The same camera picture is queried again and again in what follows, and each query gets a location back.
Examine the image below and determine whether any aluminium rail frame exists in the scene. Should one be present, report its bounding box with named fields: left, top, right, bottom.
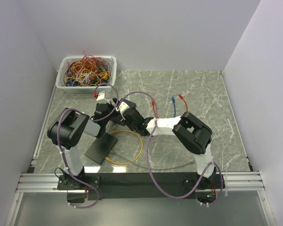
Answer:
left=4, top=94, right=274, bottom=226

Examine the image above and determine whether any black Mercusys switch box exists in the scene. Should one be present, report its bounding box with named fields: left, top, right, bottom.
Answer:
left=109, top=97, right=137, bottom=127

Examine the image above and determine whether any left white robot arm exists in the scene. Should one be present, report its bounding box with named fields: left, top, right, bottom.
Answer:
left=47, top=98, right=121, bottom=189

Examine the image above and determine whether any red ethernet patch cable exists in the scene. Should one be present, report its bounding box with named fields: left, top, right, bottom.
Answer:
left=151, top=94, right=189, bottom=118

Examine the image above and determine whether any black base crossbar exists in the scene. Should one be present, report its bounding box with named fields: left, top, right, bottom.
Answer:
left=57, top=172, right=221, bottom=201

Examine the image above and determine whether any orange ethernet patch cable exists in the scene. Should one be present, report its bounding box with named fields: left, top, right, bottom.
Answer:
left=105, top=129, right=144, bottom=165

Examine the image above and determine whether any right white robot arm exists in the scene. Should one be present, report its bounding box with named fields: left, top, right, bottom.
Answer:
left=120, top=107, right=215, bottom=188

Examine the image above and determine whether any purple cable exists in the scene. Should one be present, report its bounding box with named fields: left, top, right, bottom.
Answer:
left=117, top=91, right=225, bottom=207
left=58, top=83, right=120, bottom=209

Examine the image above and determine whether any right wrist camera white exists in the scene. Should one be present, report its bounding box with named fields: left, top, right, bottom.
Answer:
left=116, top=101, right=130, bottom=118

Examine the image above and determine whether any grey ethernet patch cable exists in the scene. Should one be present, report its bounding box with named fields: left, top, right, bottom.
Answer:
left=110, top=150, right=196, bottom=170

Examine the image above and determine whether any blue ethernet patch cable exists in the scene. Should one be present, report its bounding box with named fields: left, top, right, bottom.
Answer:
left=171, top=96, right=177, bottom=118

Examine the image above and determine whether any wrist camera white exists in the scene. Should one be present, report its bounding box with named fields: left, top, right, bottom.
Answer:
left=93, top=91, right=110, bottom=104
left=116, top=101, right=130, bottom=118

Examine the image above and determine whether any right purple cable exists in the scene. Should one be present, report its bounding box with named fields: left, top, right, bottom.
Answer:
left=117, top=91, right=225, bottom=207

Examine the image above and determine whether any tangled coloured wires bundle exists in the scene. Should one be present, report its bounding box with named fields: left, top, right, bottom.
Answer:
left=60, top=50, right=116, bottom=87

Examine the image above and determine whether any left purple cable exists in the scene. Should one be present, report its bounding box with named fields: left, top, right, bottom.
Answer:
left=58, top=83, right=120, bottom=209

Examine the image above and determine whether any white plastic basket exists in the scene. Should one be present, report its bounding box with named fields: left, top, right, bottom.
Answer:
left=56, top=54, right=117, bottom=94

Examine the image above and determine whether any black TP-Link switch box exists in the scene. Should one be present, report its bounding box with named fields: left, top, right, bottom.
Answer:
left=84, top=133, right=118, bottom=165

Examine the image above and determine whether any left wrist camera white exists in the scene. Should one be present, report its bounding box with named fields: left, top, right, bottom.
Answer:
left=93, top=91, right=110, bottom=104

